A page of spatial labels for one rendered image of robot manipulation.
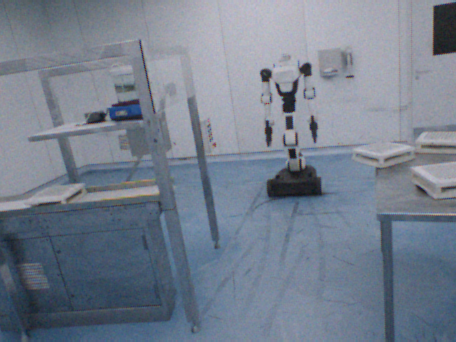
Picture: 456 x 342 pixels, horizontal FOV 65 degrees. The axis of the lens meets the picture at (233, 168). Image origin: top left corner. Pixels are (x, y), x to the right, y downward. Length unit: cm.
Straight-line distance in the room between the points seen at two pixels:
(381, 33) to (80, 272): 449
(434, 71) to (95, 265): 463
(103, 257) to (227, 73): 384
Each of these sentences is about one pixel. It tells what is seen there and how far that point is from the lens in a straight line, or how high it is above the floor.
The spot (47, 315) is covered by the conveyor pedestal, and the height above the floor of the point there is 11.
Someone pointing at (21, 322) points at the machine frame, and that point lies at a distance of 271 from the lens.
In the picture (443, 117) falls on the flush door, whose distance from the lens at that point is 556.
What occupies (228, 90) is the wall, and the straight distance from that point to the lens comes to 554.
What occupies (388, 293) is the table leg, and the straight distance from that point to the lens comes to 179.
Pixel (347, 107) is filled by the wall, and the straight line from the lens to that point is 536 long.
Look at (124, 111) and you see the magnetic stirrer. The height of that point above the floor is 131.
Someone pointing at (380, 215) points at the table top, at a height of 79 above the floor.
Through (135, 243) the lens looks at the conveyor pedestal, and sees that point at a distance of 218.
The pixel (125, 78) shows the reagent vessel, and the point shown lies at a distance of 197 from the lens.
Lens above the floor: 146
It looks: 16 degrees down
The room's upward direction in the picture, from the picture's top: 9 degrees counter-clockwise
